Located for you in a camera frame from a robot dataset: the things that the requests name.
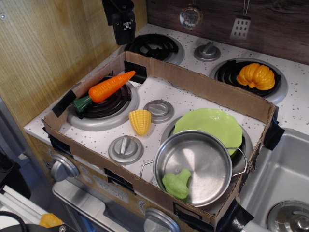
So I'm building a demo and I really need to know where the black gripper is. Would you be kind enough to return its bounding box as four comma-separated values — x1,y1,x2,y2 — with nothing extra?
102,0,136,45

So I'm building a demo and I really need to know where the green toy broccoli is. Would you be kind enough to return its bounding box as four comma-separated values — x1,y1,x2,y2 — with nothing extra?
162,168,191,200

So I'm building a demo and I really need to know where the silver metal pan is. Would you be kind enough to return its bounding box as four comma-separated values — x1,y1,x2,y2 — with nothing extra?
151,130,253,207

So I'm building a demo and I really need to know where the back left stove burner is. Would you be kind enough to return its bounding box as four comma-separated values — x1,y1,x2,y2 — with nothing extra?
119,34,185,65

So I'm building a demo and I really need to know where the stove burner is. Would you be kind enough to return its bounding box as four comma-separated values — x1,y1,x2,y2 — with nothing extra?
67,82,139,131
119,34,185,65
210,58,288,104

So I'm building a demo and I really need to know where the hanging silver ladle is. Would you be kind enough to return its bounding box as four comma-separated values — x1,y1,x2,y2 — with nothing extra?
179,0,203,30

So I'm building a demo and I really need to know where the orange toy carrot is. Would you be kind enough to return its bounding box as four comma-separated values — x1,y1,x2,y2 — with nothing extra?
72,71,136,113

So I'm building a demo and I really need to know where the front left stove burner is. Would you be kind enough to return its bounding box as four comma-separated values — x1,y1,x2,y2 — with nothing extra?
67,82,139,131

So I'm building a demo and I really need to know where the back grey stove knob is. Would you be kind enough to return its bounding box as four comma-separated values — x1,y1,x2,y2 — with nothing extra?
194,42,221,62

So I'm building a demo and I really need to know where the grey stove knob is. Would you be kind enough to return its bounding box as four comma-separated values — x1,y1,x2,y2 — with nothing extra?
143,100,174,124
108,135,143,165
194,42,221,62

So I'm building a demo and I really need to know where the middle grey stove knob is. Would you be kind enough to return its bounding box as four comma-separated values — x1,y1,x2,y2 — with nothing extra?
143,100,174,124

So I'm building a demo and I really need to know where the yellow toy corn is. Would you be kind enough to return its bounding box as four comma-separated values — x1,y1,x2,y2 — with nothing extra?
129,110,152,136

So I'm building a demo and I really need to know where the hanging silver spatula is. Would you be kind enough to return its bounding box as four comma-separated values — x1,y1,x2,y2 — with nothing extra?
230,0,251,41

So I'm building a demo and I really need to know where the back right stove burner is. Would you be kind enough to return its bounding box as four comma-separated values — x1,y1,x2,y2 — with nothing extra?
210,58,288,104

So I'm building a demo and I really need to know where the front grey stove knob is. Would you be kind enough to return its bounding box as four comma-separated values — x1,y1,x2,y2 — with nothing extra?
108,135,143,165

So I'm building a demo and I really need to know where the cardboard fence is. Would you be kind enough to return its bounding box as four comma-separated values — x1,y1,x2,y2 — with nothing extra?
43,51,277,232

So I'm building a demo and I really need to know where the light green plate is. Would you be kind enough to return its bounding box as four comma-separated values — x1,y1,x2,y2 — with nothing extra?
173,108,242,148

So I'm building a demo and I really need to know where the orange toy pumpkin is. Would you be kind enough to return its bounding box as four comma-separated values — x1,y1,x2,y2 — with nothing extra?
237,63,275,90

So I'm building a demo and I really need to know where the left oven dial knob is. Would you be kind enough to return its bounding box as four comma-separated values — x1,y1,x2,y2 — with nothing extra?
51,153,80,182

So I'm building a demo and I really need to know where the oven dial knob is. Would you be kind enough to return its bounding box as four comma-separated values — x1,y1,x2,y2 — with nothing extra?
143,207,181,232
51,153,80,182

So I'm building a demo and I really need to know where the right oven dial knob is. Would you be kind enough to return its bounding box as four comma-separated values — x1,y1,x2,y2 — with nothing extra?
143,207,181,232

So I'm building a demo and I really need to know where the yellow toy at bottom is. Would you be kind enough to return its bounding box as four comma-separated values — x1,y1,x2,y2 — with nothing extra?
39,213,63,228

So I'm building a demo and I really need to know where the grey sink basin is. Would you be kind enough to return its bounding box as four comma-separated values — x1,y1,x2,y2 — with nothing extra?
239,129,309,232

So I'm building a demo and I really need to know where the silver sink drain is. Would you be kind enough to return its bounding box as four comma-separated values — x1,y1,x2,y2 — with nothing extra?
266,201,309,232

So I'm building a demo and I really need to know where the silver oven door handle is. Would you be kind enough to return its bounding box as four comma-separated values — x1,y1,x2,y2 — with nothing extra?
53,180,127,232

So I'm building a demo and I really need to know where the black cable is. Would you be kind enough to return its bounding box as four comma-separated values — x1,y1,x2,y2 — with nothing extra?
0,210,28,232

